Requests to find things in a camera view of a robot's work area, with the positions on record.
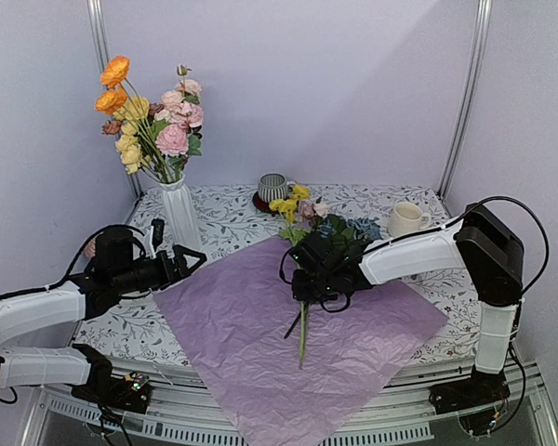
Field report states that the white ribbed vase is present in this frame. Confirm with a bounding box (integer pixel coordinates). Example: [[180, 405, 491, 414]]
[[160, 179, 201, 251]]

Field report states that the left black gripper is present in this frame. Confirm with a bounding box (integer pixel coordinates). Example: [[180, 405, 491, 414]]
[[113, 244, 207, 295]]

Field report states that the purple wrapping paper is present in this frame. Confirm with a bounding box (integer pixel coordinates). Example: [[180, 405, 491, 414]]
[[154, 237, 447, 445]]

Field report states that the right aluminium frame post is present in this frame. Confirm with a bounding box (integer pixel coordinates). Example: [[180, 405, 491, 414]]
[[437, 0, 493, 201]]

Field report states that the blue fabric flower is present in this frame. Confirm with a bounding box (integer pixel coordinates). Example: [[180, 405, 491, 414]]
[[283, 213, 383, 340]]

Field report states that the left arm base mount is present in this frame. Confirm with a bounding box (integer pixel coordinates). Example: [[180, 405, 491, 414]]
[[71, 372, 153, 414]]

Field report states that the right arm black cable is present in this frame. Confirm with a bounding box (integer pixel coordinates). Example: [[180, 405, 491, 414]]
[[278, 195, 551, 313]]

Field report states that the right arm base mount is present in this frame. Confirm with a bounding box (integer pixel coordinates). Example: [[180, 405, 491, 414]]
[[429, 369, 511, 414]]

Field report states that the aluminium front rail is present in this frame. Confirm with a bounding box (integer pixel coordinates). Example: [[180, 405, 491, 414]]
[[20, 359, 558, 445]]

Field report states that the left aluminium frame post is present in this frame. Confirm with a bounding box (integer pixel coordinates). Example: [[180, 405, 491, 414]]
[[86, 0, 142, 196]]

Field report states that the bright yellow flower stem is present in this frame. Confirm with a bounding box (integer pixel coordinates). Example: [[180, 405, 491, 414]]
[[268, 184, 313, 368]]

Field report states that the dusty red white flower stem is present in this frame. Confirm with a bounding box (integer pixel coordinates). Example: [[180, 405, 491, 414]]
[[101, 103, 164, 136]]

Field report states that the mauve pink flower stem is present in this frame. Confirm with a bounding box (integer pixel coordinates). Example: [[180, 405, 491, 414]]
[[299, 198, 329, 370]]

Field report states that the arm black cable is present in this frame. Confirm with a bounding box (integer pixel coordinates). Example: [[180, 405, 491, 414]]
[[0, 224, 145, 303], [278, 195, 551, 313]]

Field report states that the cream white mug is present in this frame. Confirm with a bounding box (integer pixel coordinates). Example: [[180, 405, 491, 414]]
[[387, 202, 432, 237]]

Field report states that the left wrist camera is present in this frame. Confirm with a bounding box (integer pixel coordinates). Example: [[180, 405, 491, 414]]
[[144, 218, 165, 258]]

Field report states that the peach pink rose stem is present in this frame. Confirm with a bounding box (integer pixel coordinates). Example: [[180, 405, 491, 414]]
[[161, 64, 202, 110]]

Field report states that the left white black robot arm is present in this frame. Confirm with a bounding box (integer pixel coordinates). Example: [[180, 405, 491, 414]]
[[0, 219, 207, 409]]

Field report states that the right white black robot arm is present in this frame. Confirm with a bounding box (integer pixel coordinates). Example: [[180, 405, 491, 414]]
[[286, 203, 524, 405]]

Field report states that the orange flower stem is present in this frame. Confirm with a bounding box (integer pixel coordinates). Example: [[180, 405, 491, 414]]
[[93, 55, 173, 183]]

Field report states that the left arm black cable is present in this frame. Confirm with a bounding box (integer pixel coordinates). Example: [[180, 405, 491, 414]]
[[0, 224, 145, 303]]

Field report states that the aluminium frame post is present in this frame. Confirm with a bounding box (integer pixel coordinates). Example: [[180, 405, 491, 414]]
[[437, 0, 493, 201], [86, 0, 142, 196]]

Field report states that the dark red coaster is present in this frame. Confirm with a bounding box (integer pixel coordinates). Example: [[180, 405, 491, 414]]
[[252, 192, 278, 216]]

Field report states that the pink patterned ball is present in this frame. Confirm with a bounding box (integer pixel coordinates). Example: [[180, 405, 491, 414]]
[[83, 237, 96, 259]]

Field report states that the pale yellow rose stem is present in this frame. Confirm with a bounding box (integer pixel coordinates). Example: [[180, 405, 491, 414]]
[[114, 96, 171, 183]]

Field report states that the striped grey mug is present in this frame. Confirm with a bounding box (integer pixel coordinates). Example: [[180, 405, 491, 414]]
[[257, 173, 296, 203]]

